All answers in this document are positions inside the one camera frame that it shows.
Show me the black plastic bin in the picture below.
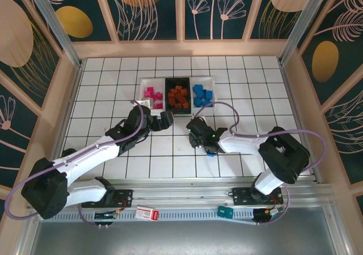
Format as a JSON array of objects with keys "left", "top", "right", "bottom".
[{"left": 164, "top": 77, "right": 192, "bottom": 116}]

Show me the white plastic bin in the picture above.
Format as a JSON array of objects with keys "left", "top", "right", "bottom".
[
  {"left": 140, "top": 78, "right": 167, "bottom": 115},
  {"left": 189, "top": 76, "right": 218, "bottom": 114}
]

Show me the teal card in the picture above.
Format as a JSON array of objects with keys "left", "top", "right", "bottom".
[{"left": 217, "top": 205, "right": 234, "bottom": 219}]

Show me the red and white box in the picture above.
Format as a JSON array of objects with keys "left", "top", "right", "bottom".
[{"left": 136, "top": 205, "right": 159, "bottom": 222}]

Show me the grey metal sheet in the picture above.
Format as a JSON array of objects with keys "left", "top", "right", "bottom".
[{"left": 28, "top": 219, "right": 341, "bottom": 255}]

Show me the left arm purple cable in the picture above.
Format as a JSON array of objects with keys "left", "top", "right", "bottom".
[{"left": 6, "top": 99, "right": 151, "bottom": 229}]

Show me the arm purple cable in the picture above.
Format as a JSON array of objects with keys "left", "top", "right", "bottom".
[
  {"left": 194, "top": 101, "right": 326, "bottom": 227},
  {"left": 6, "top": 99, "right": 151, "bottom": 229}
]

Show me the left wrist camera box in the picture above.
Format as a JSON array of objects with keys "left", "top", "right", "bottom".
[{"left": 133, "top": 99, "right": 154, "bottom": 110}]

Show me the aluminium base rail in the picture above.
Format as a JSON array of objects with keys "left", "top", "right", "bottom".
[{"left": 65, "top": 181, "right": 337, "bottom": 210}]

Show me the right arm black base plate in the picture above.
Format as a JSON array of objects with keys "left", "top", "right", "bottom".
[{"left": 231, "top": 186, "right": 284, "bottom": 207}]

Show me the grey slotted cable duct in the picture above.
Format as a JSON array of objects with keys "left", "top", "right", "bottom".
[{"left": 61, "top": 208, "right": 258, "bottom": 228}]

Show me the aluminium side rail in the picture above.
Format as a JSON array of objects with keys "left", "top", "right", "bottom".
[
  {"left": 49, "top": 60, "right": 85, "bottom": 170},
  {"left": 279, "top": 60, "right": 323, "bottom": 182}
]

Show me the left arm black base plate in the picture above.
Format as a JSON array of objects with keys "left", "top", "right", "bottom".
[{"left": 109, "top": 189, "right": 134, "bottom": 209}]

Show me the wall panel with flowers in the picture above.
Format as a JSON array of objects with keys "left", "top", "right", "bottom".
[{"left": 181, "top": 0, "right": 253, "bottom": 42}]

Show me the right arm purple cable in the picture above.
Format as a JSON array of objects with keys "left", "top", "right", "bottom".
[{"left": 194, "top": 101, "right": 326, "bottom": 227}]

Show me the wall panel with white leaves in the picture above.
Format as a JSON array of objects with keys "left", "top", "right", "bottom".
[{"left": 98, "top": 0, "right": 182, "bottom": 43}]

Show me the wall panel with pink flower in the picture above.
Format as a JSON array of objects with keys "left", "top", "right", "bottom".
[{"left": 0, "top": 78, "right": 43, "bottom": 193}]

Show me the wall panel with yellow oval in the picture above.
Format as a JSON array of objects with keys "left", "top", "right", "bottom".
[{"left": 36, "top": 0, "right": 119, "bottom": 43}]

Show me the wall panel with pink leaves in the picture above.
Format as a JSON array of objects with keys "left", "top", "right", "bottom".
[{"left": 320, "top": 90, "right": 363, "bottom": 187}]

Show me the wall panel with peach circle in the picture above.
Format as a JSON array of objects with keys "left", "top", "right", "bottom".
[{"left": 248, "top": 0, "right": 313, "bottom": 41}]

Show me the aluminium corner post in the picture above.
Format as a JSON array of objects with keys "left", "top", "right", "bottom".
[
  {"left": 24, "top": 0, "right": 85, "bottom": 68},
  {"left": 279, "top": 0, "right": 331, "bottom": 65}
]

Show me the wall panel with yellow lines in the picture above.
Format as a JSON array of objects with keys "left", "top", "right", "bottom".
[{"left": 0, "top": 0, "right": 63, "bottom": 116}]

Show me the wall panel with gold oval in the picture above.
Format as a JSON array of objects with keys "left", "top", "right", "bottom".
[{"left": 297, "top": 0, "right": 363, "bottom": 108}]

